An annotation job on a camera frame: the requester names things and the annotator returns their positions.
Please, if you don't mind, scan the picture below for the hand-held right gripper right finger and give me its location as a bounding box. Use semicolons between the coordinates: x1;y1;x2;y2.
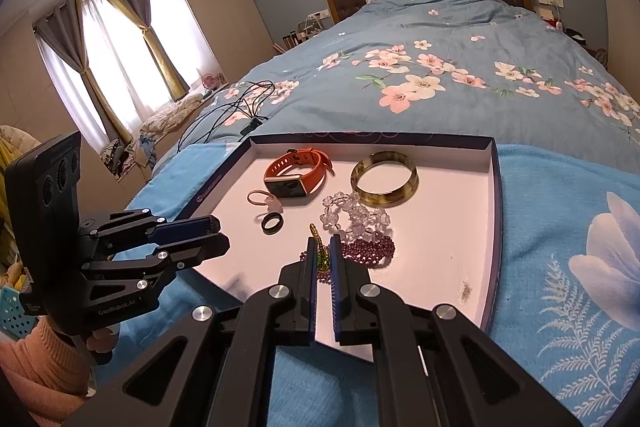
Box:
327;232;583;427

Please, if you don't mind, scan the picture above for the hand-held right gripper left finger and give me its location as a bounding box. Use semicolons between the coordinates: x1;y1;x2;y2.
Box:
65;234;321;427

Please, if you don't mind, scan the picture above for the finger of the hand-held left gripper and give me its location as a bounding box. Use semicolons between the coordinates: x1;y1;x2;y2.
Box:
85;234;232;288
77;207;222;249

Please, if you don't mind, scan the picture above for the green beaded hair tie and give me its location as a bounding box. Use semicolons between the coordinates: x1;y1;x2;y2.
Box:
307;223;332;275

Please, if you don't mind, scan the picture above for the purple bead bracelet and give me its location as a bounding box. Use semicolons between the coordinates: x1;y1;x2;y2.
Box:
299;234;396;283

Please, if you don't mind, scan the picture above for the black ring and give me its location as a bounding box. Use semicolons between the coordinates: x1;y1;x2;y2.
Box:
260;213;286;236

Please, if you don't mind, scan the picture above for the clear crystal bead bracelet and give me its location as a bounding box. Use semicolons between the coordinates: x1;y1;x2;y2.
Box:
321;191;391;243

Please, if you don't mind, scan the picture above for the pink hair tie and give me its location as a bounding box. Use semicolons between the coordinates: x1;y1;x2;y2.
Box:
247;188;285;214

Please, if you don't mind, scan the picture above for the amber bangle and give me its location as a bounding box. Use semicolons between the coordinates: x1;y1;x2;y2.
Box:
350;151;420;208

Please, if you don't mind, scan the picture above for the orange smartwatch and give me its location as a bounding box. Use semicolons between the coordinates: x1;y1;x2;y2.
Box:
263;147;335;206

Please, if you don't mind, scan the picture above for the navy shallow cardboard box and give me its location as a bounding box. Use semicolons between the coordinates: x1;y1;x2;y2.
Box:
189;133;502;363

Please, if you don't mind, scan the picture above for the person's left forearm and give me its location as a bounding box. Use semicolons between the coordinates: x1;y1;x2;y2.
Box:
0;317;96;413

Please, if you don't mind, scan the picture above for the person's left hand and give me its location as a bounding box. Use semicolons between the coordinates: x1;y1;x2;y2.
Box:
82;326;121;365

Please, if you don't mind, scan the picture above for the mixed clothes pile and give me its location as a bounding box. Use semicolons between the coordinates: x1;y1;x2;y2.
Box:
97;134;158;180

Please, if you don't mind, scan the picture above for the blue plastic basket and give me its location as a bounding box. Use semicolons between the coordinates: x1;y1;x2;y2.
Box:
0;284;41;343

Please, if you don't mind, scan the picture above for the cream crumpled blanket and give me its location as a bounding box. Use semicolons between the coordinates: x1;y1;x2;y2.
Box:
140;99;203;135

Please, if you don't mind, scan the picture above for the window seat drawer cabinet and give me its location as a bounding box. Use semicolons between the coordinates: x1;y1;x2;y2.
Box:
95;82;231;188

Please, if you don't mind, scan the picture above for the sheer white curtain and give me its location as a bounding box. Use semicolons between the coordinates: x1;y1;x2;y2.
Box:
45;0;221;138

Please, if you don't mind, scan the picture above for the blue floral duvet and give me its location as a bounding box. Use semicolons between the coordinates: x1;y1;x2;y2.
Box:
150;0;640;158

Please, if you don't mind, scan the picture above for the light blue flower blanket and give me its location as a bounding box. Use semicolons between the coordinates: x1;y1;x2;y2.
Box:
92;142;640;427

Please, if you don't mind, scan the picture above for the bedside clutter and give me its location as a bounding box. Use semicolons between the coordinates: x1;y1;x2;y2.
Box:
272;19;333;55

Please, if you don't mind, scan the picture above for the black cable bundle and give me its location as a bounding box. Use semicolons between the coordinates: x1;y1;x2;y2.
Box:
177;81;276;154

